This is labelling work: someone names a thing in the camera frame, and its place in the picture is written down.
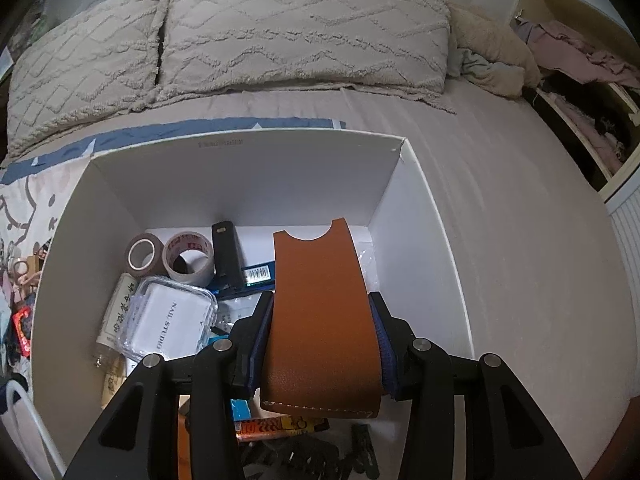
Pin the beige red-print tape roll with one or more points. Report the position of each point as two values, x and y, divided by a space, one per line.
192 242

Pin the small blue packet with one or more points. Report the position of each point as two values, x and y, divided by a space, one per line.
240 407

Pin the white ribbed panel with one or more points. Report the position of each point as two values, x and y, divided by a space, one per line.
625 240

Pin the long brown leather sleeve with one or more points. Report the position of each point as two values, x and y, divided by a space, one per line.
320 320

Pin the red packet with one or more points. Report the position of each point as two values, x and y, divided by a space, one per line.
22 330

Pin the pile of black hair clips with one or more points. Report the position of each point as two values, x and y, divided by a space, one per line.
310 460

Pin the white shoe box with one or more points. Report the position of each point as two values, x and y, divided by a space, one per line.
250 185

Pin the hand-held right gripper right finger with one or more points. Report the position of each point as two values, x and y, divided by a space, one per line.
386 365

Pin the clear plastic case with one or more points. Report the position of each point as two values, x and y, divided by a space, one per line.
165 320

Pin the open wardrobe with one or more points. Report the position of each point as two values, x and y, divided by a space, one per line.
550 5

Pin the plain beige bed sheet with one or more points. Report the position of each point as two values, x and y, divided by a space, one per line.
525 260

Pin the pale blue cloth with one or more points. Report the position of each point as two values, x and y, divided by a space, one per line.
472 65

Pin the rose gold scissors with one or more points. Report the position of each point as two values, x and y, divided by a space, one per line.
27 276

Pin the orange snack packet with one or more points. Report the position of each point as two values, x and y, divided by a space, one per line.
280 427

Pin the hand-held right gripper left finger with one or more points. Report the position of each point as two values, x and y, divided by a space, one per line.
255 365

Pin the white labelled bottle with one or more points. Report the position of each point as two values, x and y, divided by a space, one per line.
117 310

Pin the beige plush cushion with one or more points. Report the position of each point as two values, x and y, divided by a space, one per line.
495 55

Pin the clear plastic bag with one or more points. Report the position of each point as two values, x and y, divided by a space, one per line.
365 260

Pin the black lighter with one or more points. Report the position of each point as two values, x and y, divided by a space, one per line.
225 260

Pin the pile of pink clothes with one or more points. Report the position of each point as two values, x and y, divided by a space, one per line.
575 50

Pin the brown tape roll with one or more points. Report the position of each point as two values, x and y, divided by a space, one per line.
150 241

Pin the blue barcode box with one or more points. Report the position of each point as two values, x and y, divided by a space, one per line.
257 275

